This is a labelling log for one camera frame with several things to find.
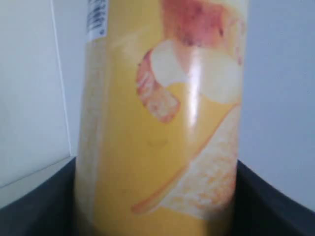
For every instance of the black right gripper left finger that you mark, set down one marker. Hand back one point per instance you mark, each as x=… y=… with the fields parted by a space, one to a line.
x=47 y=210

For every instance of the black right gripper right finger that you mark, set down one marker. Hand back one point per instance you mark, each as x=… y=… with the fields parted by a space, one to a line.
x=262 y=210

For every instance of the yellow chips can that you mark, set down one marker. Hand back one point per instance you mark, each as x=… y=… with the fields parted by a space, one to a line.
x=158 y=147

